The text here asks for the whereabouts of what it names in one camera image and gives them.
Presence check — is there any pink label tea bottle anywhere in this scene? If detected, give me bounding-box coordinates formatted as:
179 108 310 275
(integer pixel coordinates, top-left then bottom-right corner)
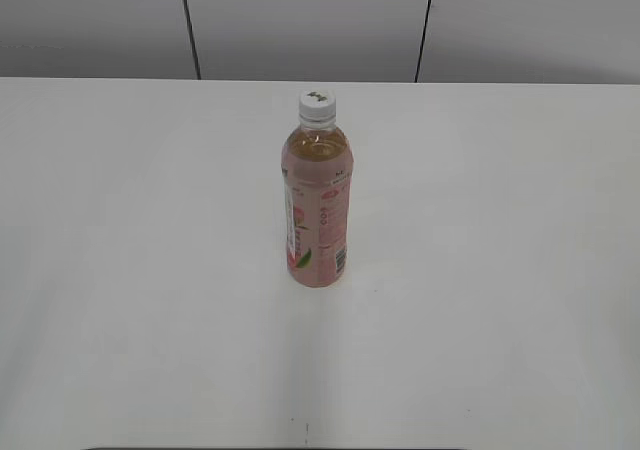
281 118 354 288

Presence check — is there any white bottle cap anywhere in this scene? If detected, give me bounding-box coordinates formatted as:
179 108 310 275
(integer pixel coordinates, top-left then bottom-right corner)
298 90 336 122

